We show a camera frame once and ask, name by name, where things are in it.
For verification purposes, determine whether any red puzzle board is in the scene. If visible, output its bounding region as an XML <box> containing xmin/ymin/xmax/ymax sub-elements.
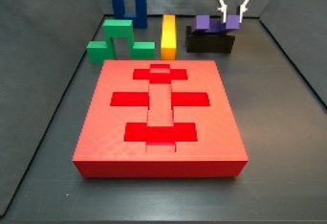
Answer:
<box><xmin>73</xmin><ymin>60</ymin><xmax>248</xmax><ymax>178</ymax></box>

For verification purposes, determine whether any green stepped block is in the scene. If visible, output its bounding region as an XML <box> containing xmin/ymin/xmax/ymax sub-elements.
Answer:
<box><xmin>87</xmin><ymin>19</ymin><xmax>156</xmax><ymax>64</ymax></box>

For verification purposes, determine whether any yellow long block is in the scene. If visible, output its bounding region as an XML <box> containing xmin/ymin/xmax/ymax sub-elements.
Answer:
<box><xmin>162</xmin><ymin>14</ymin><xmax>176</xmax><ymax>60</ymax></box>

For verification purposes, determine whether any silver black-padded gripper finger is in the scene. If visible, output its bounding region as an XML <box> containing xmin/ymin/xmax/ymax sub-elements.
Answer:
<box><xmin>239</xmin><ymin>0</ymin><xmax>251</xmax><ymax>23</ymax></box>
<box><xmin>218</xmin><ymin>0</ymin><xmax>227</xmax><ymax>23</ymax></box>

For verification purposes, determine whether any blue U-shaped block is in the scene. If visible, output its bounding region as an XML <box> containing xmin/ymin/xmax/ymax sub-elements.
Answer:
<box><xmin>111</xmin><ymin>0</ymin><xmax>148</xmax><ymax>29</ymax></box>

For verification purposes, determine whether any black L-shaped fixture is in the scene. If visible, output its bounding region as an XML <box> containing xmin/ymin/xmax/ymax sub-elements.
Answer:
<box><xmin>186</xmin><ymin>26</ymin><xmax>235</xmax><ymax>54</ymax></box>

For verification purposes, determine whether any purple U-shaped block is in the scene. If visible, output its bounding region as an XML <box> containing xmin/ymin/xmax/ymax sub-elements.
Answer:
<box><xmin>192</xmin><ymin>14</ymin><xmax>240</xmax><ymax>34</ymax></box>

